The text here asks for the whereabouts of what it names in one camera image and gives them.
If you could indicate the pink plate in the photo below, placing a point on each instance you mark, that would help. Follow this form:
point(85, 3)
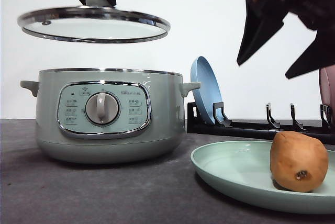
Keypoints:
point(327, 90)

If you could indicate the green plate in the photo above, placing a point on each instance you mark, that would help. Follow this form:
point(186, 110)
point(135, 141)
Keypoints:
point(241, 170)

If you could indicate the blue plate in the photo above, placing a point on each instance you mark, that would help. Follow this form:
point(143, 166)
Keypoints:
point(209, 92)

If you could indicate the black dish rack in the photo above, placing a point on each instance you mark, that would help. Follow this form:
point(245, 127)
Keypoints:
point(224, 128)

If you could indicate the glass pot lid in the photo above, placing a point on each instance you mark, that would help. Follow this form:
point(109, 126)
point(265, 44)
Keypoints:
point(91, 24)

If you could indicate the brown potato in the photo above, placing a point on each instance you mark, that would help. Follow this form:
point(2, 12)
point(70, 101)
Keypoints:
point(298, 162)

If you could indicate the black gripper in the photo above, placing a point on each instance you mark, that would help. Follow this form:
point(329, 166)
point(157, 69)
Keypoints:
point(264, 18)

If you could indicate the green electric steamer pot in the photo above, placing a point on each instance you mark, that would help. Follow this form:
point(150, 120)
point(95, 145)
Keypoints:
point(108, 115)

